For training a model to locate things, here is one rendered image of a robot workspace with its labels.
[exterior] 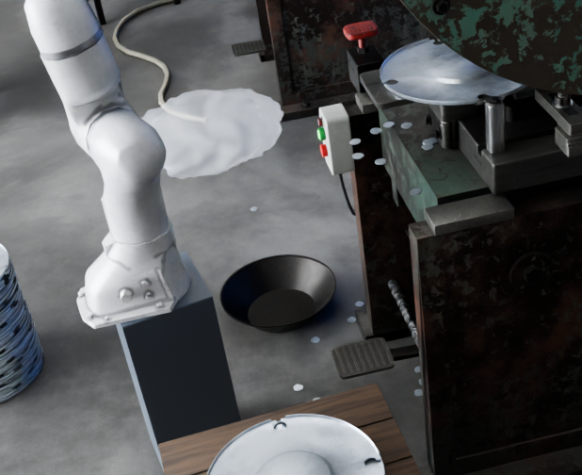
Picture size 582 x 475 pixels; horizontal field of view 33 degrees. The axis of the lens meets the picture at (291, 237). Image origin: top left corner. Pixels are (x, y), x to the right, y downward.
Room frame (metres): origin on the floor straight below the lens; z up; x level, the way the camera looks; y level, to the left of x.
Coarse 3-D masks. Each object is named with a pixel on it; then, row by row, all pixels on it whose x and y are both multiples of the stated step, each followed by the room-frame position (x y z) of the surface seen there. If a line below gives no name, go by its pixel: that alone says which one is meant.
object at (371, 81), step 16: (368, 80) 1.63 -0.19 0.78; (384, 96) 1.56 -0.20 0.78; (480, 96) 1.57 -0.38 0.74; (432, 112) 1.62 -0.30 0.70; (448, 112) 1.56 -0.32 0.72; (464, 112) 1.57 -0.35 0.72; (480, 112) 1.57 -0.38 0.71; (432, 128) 1.63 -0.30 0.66; (448, 128) 1.56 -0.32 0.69; (448, 144) 1.57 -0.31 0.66
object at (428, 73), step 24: (408, 48) 1.74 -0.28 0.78; (432, 48) 1.72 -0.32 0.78; (384, 72) 1.65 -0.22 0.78; (408, 72) 1.64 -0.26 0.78; (432, 72) 1.61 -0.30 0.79; (456, 72) 1.59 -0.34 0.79; (480, 72) 1.58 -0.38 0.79; (408, 96) 1.53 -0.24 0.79; (432, 96) 1.52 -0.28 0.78; (456, 96) 1.51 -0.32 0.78; (504, 96) 1.48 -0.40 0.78
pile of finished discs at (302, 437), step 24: (264, 432) 1.21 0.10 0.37; (288, 432) 1.20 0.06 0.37; (312, 432) 1.19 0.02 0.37; (336, 432) 1.18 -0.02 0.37; (360, 432) 1.17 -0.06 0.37; (240, 456) 1.16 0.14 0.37; (264, 456) 1.15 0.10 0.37; (288, 456) 1.14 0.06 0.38; (312, 456) 1.13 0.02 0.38; (336, 456) 1.12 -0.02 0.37; (360, 456) 1.12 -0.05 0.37
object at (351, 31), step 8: (352, 24) 1.96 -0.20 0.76; (360, 24) 1.95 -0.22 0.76; (368, 24) 1.94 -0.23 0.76; (344, 32) 1.94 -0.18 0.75; (352, 32) 1.91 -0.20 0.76; (360, 32) 1.91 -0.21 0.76; (368, 32) 1.91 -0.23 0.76; (376, 32) 1.91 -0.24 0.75; (352, 40) 1.91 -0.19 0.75; (360, 40) 1.93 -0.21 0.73
